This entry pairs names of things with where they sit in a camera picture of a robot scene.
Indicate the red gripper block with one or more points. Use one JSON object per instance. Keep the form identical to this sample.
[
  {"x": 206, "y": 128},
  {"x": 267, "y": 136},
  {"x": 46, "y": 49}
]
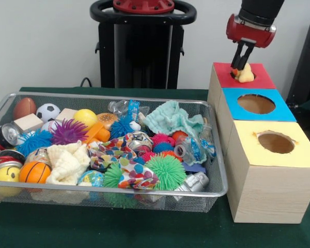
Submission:
[{"x": 250, "y": 32}]

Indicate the plain yellow ball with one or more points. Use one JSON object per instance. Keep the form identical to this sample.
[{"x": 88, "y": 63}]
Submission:
[{"x": 85, "y": 118}]

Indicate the cream knitted cloth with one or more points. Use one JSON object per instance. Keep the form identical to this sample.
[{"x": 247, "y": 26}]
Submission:
[{"x": 67, "y": 163}]

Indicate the black and white soccer ball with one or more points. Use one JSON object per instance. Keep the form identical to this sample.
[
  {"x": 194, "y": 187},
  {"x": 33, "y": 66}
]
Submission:
[{"x": 47, "y": 112}]

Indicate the red robot base flange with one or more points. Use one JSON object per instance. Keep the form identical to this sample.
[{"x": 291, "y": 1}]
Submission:
[{"x": 143, "y": 6}]

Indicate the purple spiky ball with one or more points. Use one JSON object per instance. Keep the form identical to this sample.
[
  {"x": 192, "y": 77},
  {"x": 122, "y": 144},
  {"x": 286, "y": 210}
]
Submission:
[{"x": 68, "y": 132}]

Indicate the black upright panel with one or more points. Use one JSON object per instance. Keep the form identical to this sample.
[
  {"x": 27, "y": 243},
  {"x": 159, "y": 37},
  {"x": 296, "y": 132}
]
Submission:
[{"x": 306, "y": 64}]

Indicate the large green spiky ball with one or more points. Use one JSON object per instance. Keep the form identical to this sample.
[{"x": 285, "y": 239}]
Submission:
[{"x": 165, "y": 171}]

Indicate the wooden box with three holes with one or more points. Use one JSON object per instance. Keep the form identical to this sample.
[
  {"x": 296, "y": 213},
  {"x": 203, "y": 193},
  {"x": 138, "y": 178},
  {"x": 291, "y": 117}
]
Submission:
[{"x": 271, "y": 191}]

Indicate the brown football toy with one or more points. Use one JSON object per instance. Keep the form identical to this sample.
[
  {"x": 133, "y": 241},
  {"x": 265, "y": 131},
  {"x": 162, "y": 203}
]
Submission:
[{"x": 24, "y": 108}]

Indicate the yellow duck plush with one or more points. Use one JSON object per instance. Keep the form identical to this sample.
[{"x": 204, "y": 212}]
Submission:
[{"x": 246, "y": 75}]

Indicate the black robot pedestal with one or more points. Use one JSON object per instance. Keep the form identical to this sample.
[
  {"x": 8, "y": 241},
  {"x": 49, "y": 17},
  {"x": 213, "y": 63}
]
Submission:
[{"x": 142, "y": 56}]

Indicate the orange basketball toy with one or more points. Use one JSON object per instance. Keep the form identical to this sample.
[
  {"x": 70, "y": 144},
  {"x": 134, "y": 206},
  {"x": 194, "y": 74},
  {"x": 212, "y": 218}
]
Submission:
[{"x": 34, "y": 172}]

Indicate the yellow smiley face ball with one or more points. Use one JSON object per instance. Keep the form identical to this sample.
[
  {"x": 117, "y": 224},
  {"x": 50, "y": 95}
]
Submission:
[{"x": 6, "y": 174}]

